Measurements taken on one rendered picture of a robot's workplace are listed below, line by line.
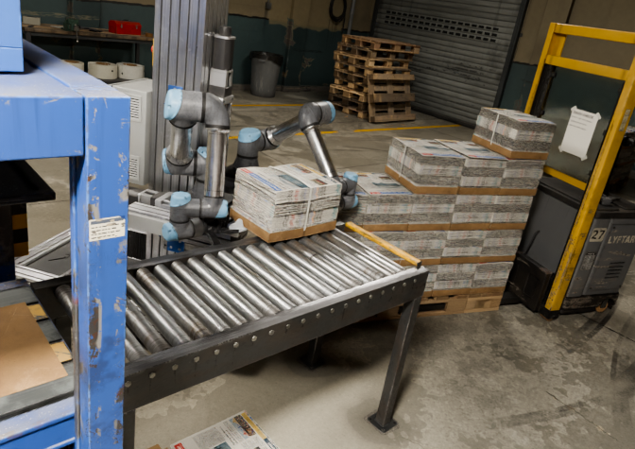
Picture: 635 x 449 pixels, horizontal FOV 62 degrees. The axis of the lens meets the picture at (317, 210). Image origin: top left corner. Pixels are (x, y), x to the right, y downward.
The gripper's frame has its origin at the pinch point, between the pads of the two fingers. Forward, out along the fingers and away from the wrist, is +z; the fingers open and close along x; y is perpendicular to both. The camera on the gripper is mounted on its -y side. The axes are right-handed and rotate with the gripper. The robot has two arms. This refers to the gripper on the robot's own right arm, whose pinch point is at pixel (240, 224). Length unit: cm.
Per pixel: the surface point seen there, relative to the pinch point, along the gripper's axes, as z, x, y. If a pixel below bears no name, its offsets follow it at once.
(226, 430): -19, -31, -80
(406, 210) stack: 109, -6, -6
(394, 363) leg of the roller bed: 42, -65, -47
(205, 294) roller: -42, -42, -2
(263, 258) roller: -8.9, -29.4, -1.1
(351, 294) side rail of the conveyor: 3, -66, -1
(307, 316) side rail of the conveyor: -18, -68, -3
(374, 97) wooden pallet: 544, 420, -26
